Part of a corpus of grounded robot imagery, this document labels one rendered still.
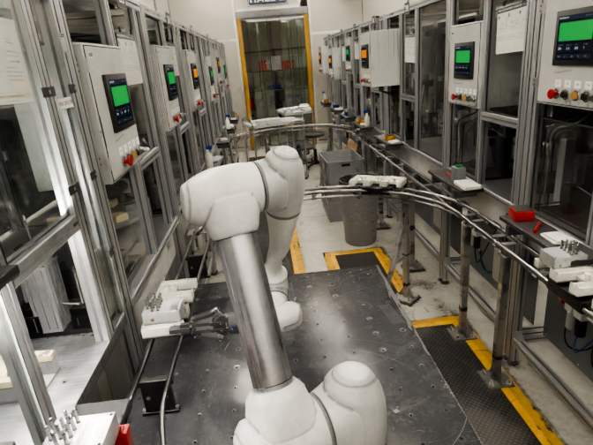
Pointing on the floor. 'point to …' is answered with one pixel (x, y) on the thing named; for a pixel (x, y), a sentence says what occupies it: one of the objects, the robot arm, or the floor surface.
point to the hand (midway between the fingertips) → (180, 328)
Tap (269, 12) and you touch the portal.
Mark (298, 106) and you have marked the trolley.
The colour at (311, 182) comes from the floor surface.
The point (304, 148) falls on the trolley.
